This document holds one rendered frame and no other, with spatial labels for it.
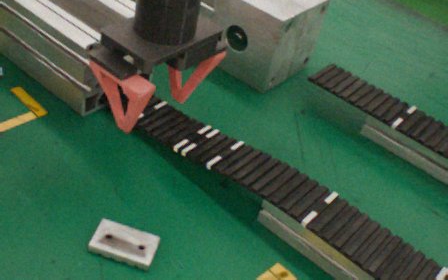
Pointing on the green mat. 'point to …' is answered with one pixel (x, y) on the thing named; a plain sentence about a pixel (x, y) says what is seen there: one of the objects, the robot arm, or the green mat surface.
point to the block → (268, 29)
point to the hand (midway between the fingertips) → (152, 107)
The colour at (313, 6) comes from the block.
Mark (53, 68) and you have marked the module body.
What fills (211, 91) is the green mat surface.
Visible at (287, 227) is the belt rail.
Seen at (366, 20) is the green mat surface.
